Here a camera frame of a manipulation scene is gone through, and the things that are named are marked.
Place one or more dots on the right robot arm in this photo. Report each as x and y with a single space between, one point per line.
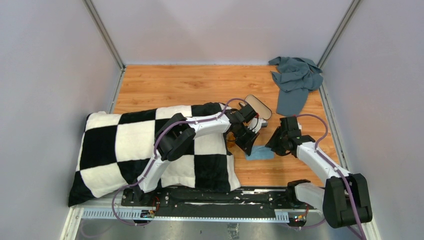
344 200

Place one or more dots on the grey-blue crumpled cloth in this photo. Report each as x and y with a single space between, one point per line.
296 78

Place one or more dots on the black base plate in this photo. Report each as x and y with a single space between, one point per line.
242 203

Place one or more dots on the orange sunglasses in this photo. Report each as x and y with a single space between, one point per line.
230 140

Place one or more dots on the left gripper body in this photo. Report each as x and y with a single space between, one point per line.
244 129

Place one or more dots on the black white checkered pillow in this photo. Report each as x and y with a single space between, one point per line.
116 148

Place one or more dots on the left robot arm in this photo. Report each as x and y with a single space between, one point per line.
175 137

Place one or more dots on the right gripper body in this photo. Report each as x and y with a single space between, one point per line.
285 137

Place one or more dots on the black glasses case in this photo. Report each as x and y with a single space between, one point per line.
263 110

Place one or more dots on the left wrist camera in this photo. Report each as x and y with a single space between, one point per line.
257 123

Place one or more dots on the small blue cleaning cloth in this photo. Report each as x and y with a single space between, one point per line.
260 152

